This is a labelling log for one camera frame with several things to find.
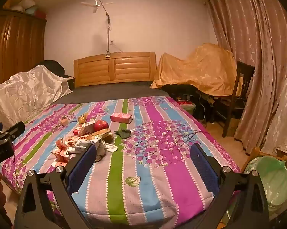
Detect red and white box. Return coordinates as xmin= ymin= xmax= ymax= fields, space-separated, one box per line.
xmin=73 ymin=120 xmax=96 ymax=136

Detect red apple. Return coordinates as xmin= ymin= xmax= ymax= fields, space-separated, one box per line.
xmin=93 ymin=120 xmax=109 ymax=132

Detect grey bed sheet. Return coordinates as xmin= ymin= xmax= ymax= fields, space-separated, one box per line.
xmin=49 ymin=81 xmax=174 ymax=105

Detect bin with green bag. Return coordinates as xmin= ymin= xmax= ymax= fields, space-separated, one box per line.
xmin=243 ymin=156 xmax=287 ymax=216

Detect pink box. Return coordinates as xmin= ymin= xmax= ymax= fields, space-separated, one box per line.
xmin=110 ymin=112 xmax=133 ymax=124

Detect wooden wardrobe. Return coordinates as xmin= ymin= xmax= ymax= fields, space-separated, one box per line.
xmin=0 ymin=10 xmax=48 ymax=87

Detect crumpled red white carton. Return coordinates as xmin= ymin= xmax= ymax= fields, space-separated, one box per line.
xmin=50 ymin=148 xmax=72 ymax=168
xmin=56 ymin=137 xmax=75 ymax=149

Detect yellow cloth cover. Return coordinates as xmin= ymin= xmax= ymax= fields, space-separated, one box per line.
xmin=150 ymin=43 xmax=244 ymax=97

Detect dark green glove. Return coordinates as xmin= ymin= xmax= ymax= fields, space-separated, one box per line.
xmin=114 ymin=129 xmax=132 ymax=139

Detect green bucket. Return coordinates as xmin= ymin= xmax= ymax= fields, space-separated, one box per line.
xmin=182 ymin=102 xmax=197 ymax=116

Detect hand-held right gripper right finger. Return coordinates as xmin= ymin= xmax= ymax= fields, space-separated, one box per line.
xmin=190 ymin=143 xmax=270 ymax=229

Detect metal phone holder stand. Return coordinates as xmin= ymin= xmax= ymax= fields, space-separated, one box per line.
xmin=94 ymin=0 xmax=112 ymax=58

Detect wooden stool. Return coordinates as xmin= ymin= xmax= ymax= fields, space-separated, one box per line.
xmin=244 ymin=146 xmax=287 ymax=170

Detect dark wooden chair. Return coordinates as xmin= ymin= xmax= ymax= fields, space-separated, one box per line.
xmin=222 ymin=61 xmax=255 ymax=138

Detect wooden headboard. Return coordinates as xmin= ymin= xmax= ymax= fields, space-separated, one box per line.
xmin=73 ymin=52 xmax=157 ymax=88

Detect white ceiling fan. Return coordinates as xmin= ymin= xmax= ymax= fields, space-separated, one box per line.
xmin=81 ymin=0 xmax=114 ymax=14

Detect patterned pink curtain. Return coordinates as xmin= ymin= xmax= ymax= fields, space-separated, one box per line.
xmin=204 ymin=0 xmax=287 ymax=153

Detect black clothes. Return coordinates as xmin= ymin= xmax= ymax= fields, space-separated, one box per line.
xmin=35 ymin=60 xmax=73 ymax=78

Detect cardboard box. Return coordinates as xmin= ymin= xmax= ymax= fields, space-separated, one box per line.
xmin=226 ymin=117 xmax=240 ymax=136

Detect striped floral bed sheet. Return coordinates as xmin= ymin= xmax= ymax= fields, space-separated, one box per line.
xmin=0 ymin=95 xmax=240 ymax=228

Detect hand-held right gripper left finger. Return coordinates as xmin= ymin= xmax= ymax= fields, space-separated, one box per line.
xmin=13 ymin=144 xmax=97 ymax=229

